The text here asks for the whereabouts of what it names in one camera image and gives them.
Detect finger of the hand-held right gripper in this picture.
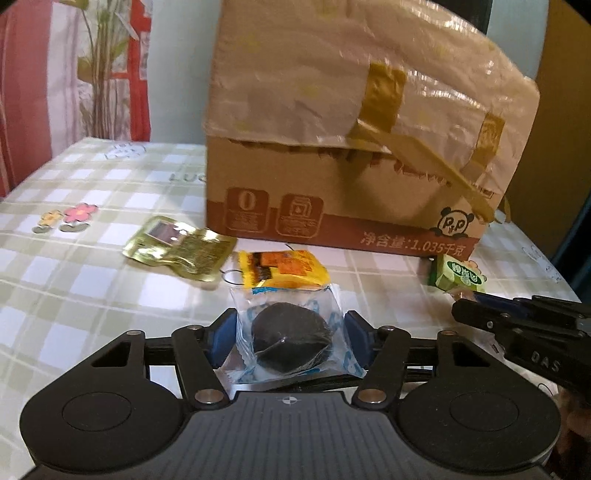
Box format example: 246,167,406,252
470,294,591,329
451,299,506,332

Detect yellow snack packet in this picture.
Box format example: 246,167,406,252
236,249,332,291

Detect clear plastic bag liner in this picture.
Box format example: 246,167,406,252
203,0,541,195

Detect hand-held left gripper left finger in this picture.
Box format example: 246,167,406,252
85,308,239,409

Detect printed curtain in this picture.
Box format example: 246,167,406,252
0,0,153,197

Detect gold snack packet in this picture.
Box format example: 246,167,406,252
122,215,237,280

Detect orange wooden door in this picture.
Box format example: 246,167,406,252
536,28,591,199

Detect brown cardboard box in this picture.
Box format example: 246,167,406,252
203,0,541,260

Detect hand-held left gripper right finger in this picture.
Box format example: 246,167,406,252
345,309,496,409

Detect clear packet with dark snack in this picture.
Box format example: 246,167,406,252
222,284,368,386

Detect green snack packet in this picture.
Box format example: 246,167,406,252
426,254,489,294

